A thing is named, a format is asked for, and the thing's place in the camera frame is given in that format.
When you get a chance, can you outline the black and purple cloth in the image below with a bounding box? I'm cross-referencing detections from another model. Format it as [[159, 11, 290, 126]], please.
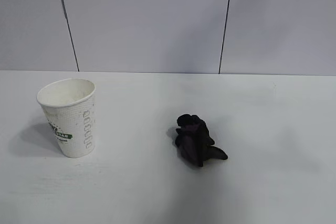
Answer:
[[174, 113, 228, 168]]

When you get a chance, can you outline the white paper coffee cup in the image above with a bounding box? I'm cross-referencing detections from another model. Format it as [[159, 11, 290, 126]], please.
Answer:
[[36, 78, 97, 158]]

